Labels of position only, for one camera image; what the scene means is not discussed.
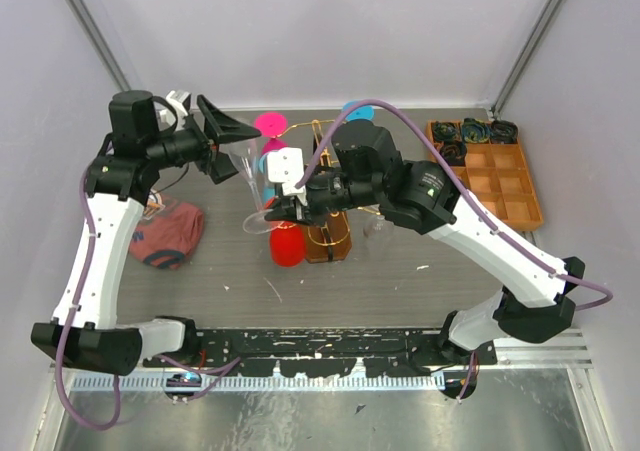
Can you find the left aluminium corner post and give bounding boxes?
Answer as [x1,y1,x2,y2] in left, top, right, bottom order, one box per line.
[65,0,132,92]

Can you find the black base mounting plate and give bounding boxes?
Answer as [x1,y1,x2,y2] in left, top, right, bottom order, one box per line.
[142,327,499,378]

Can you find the wooden compartment tray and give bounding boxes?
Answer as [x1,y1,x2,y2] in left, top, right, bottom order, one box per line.
[425,120,544,232]

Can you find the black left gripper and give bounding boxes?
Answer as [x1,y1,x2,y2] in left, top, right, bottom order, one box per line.
[147,95,263,184]

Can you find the clear wine glass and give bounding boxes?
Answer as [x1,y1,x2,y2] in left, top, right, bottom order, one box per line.
[363,214,394,259]
[225,138,278,235]

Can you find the light blue wine glass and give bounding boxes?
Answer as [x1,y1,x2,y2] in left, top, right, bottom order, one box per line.
[258,154,277,208]
[342,100,375,122]

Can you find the gold wire wine glass rack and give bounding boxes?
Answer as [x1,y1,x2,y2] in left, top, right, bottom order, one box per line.
[284,119,352,264]

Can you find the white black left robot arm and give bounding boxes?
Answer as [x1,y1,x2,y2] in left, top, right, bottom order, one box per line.
[31,90,261,376]

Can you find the right aluminium corner post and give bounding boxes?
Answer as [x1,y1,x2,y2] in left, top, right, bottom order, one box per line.
[488,0,567,118]

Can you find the aluminium corner post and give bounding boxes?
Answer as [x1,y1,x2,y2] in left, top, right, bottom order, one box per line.
[65,0,132,92]
[488,0,567,118]

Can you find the red wine glass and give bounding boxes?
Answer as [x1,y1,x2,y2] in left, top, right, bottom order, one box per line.
[269,222,306,267]

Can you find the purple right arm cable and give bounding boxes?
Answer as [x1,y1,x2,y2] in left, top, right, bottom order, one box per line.
[296,99,615,403]

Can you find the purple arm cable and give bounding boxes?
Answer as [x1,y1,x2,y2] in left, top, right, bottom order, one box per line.
[296,99,615,403]
[53,170,246,431]

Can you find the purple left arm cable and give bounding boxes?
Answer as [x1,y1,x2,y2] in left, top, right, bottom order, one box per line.
[53,170,246,431]

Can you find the folded red t-shirt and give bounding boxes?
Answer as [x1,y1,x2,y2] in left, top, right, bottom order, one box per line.
[129,190,205,270]

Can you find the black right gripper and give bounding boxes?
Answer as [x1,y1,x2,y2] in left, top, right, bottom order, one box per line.
[264,170,382,229]

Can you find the dark rubber bands pile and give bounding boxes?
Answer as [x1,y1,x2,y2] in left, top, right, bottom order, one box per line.
[429,118,519,166]

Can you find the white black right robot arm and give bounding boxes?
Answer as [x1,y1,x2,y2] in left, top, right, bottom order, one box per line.
[265,120,585,365]

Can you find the aluminium front rail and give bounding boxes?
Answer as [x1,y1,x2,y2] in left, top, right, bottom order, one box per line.
[56,328,592,398]

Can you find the clear front wine glass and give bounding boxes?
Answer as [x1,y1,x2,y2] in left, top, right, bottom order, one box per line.
[363,214,394,259]

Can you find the pink wine glass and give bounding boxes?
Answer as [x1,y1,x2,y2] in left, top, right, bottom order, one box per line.
[254,112,288,155]

